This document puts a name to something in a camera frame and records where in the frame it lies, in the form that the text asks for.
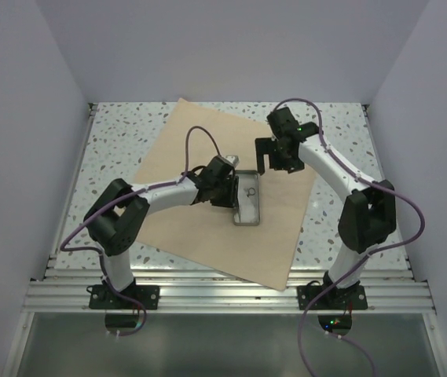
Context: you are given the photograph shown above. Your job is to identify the white gauze pad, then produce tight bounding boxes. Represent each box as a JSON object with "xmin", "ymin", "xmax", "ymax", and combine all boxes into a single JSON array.
[{"xmin": 239, "ymin": 206, "xmax": 259, "ymax": 224}]

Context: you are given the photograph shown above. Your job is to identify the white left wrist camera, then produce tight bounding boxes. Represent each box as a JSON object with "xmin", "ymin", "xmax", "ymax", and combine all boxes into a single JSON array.
[{"xmin": 225, "ymin": 155, "xmax": 240, "ymax": 167}]

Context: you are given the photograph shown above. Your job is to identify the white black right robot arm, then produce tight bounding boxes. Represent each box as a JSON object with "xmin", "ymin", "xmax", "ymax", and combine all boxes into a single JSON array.
[{"xmin": 255, "ymin": 107, "xmax": 397, "ymax": 309}]

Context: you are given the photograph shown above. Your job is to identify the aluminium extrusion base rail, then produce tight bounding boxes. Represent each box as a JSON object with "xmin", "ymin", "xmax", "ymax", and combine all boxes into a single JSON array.
[{"xmin": 24, "ymin": 102, "xmax": 435, "ymax": 314}]

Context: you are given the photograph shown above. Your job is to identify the steel instrument tray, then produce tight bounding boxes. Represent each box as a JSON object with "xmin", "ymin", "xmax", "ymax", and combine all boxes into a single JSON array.
[{"xmin": 233, "ymin": 170, "xmax": 261, "ymax": 226}]

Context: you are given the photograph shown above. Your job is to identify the steel hemostat forceps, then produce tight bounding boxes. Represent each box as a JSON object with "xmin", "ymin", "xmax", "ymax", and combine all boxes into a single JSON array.
[{"xmin": 245, "ymin": 187, "xmax": 257, "ymax": 197}]

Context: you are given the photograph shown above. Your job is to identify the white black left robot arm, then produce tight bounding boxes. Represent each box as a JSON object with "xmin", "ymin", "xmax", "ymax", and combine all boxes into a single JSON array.
[{"xmin": 84, "ymin": 156, "xmax": 239, "ymax": 309}]

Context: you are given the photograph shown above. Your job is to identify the beige cloth mat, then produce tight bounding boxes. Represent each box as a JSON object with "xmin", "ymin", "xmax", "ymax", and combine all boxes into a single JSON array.
[{"xmin": 134, "ymin": 99, "xmax": 316, "ymax": 291}]

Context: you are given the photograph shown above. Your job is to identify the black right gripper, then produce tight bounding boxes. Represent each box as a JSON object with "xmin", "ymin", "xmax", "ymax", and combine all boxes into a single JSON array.
[{"xmin": 256, "ymin": 136, "xmax": 305, "ymax": 175}]

